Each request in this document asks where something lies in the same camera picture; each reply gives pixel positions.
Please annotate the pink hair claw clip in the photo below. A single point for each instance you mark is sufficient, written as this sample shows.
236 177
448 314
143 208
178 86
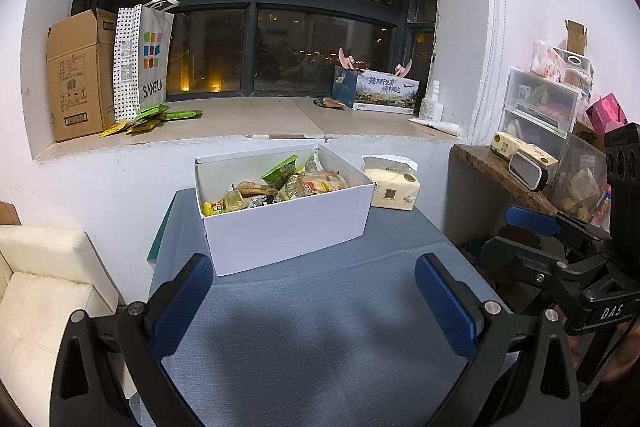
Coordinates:
404 69
346 59

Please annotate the clear plastic drawer organizer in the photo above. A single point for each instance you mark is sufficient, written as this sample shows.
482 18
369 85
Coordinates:
540 104

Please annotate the pile of green yellow packets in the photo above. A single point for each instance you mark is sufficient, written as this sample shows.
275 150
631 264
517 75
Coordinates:
150 117

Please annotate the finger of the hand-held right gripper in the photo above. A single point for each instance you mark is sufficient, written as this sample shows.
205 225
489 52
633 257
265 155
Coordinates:
532 221
530 262

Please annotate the white paper shopping bag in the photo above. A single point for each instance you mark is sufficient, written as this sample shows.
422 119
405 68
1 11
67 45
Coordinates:
145 62

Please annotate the stone side shelf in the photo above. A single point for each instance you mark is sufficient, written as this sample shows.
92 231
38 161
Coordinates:
492 164

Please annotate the blue tablecloth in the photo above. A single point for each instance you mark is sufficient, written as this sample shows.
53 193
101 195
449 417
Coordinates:
320 332

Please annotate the brown snack packet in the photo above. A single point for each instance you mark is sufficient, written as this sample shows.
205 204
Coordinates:
255 189

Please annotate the green flat board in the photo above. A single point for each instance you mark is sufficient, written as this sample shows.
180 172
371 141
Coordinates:
162 232

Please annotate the small cream tissue pack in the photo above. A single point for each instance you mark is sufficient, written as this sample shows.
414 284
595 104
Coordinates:
505 144
542 156

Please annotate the brown flat packet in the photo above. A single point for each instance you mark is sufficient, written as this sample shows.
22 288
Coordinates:
330 103

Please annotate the green snack packet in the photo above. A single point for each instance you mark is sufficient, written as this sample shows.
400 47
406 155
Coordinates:
280 172

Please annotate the white cardboard box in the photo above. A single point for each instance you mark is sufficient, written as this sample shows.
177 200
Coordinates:
290 232

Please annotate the flat cardboard piece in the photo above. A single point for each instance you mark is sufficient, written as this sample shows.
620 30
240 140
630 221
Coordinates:
7 213

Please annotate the white black oval device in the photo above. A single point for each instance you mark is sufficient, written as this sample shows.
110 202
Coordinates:
527 172

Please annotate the small open cardboard box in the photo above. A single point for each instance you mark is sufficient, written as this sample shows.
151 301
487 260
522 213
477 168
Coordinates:
576 36

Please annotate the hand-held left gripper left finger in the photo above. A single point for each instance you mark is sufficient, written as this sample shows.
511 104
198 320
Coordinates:
185 302

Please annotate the pink floral pouch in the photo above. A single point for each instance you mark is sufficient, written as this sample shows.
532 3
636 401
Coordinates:
547 61

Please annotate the brown cardboard box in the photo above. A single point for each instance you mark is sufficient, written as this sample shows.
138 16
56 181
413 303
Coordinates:
75 77

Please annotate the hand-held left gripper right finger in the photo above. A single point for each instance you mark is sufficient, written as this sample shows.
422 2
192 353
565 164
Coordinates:
445 302

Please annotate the white leather sofa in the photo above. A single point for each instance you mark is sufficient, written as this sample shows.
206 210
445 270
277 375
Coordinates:
45 287

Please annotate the printed tissue box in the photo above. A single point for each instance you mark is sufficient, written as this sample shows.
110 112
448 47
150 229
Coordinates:
380 92

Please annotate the dark snack packet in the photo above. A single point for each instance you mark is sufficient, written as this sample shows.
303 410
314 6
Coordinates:
262 202

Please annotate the clear plastic bag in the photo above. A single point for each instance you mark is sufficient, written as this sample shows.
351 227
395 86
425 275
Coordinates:
580 182

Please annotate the yellow-green snack bag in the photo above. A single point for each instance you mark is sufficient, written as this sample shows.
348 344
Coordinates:
212 208

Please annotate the pink gift box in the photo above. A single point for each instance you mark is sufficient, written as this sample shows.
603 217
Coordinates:
607 109

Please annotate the clear yellow jelly cup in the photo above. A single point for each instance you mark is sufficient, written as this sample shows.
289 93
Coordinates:
235 202

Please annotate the large biscuit pack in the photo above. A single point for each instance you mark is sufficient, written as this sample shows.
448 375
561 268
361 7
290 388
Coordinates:
315 186

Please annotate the white tube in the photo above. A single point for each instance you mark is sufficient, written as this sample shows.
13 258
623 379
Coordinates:
437 127

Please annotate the white plastic bottle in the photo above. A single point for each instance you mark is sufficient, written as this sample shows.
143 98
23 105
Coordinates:
430 104

